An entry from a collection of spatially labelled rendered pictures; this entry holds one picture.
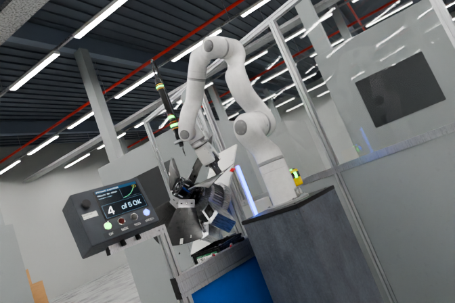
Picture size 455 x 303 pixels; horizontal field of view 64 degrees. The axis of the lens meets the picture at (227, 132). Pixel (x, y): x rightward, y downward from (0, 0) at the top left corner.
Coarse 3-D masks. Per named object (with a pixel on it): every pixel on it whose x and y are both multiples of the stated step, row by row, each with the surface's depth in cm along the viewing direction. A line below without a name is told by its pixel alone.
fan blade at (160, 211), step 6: (162, 204) 216; (168, 204) 214; (156, 210) 218; (162, 210) 216; (168, 210) 214; (174, 210) 213; (162, 216) 215; (168, 216) 214; (162, 222) 215; (168, 222) 214; (156, 240) 215
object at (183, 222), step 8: (184, 208) 201; (192, 208) 201; (176, 216) 197; (184, 216) 196; (192, 216) 196; (176, 224) 193; (184, 224) 192; (192, 224) 192; (168, 232) 192; (176, 232) 190; (184, 232) 188; (192, 232) 188; (200, 232) 187; (176, 240) 186; (184, 240) 185; (192, 240) 183
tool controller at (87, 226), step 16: (96, 192) 126; (112, 192) 129; (128, 192) 132; (144, 192) 136; (64, 208) 124; (80, 208) 119; (96, 208) 122; (128, 208) 128; (144, 208) 132; (80, 224) 117; (96, 224) 119; (112, 224) 122; (128, 224) 125; (144, 224) 128; (80, 240) 119; (96, 240) 116; (112, 240) 120
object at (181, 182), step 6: (180, 180) 211; (186, 180) 207; (174, 186) 212; (180, 186) 206; (186, 186) 205; (174, 192) 209; (180, 192) 203; (186, 192) 205; (192, 192) 207; (198, 192) 208; (180, 198) 207; (186, 198) 206; (192, 198) 209; (198, 198) 207
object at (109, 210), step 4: (108, 204) 125; (112, 204) 126; (104, 208) 124; (108, 208) 124; (112, 208) 125; (116, 208) 126; (104, 212) 123; (108, 212) 123; (112, 212) 124; (116, 212) 125; (108, 216) 123; (112, 216) 123
